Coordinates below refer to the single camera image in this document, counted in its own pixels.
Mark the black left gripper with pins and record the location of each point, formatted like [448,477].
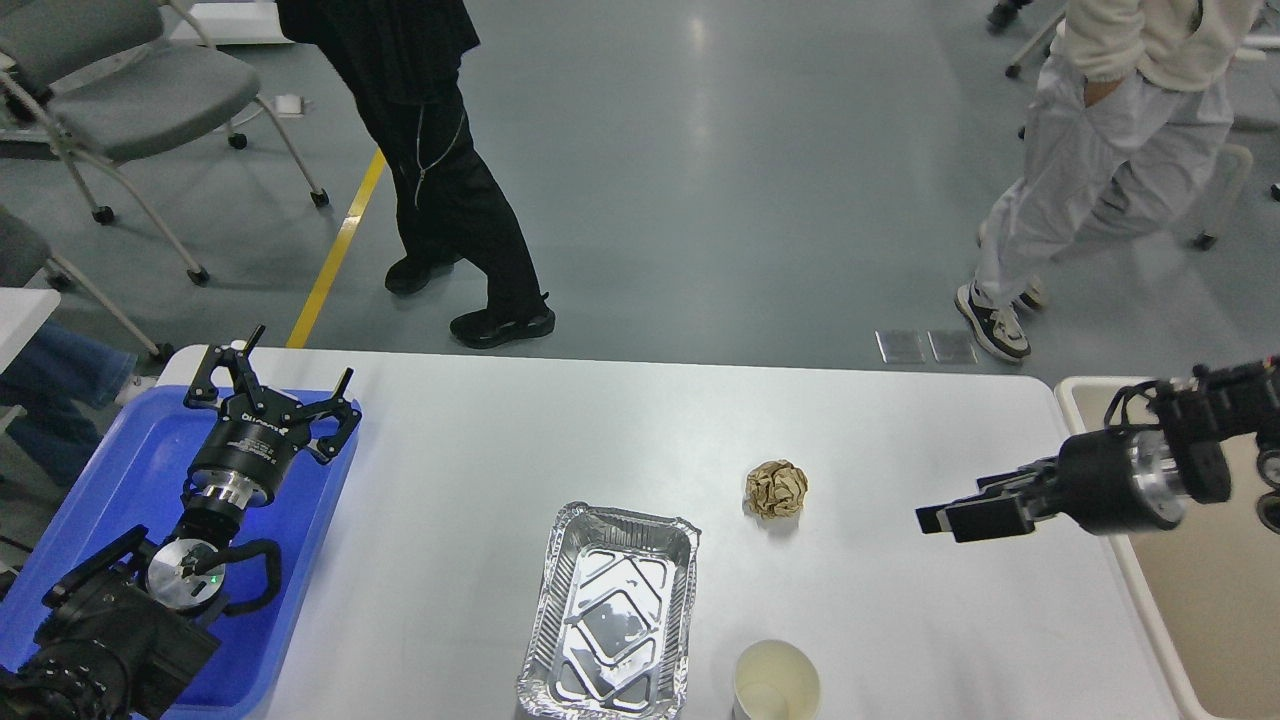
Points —
[258,433]

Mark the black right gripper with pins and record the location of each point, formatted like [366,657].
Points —
[1110,482]

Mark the white paper cup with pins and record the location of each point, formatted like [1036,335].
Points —
[775,680]

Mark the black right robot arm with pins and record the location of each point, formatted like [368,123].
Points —
[1200,414]

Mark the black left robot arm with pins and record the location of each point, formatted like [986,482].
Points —
[171,578]

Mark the blue plastic tray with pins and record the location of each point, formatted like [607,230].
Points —
[135,478]

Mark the metal floor outlet plate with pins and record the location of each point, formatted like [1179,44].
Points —
[952,347]
[900,347]

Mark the crumpled brown paper ball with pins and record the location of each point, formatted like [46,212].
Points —
[776,489]

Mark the seated person in jeans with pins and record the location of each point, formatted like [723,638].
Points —
[55,373]

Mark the beige plastic bin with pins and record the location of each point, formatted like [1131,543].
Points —
[1208,594]

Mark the white table corner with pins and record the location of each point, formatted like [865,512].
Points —
[23,312]

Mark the grey chair at left edge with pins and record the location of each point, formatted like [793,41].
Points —
[24,253]

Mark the white office chair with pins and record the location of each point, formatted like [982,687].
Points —
[1234,167]

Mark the person in black coat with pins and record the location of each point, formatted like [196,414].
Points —
[401,61]

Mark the aluminium foil tray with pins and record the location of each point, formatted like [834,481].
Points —
[611,634]

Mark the white platform base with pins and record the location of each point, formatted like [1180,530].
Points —
[225,23]

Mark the person in white clothes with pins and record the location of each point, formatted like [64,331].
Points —
[1130,112]

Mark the person in black shoes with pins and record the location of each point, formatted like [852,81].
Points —
[1003,14]

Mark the grey chair with white frame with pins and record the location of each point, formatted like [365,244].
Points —
[107,87]

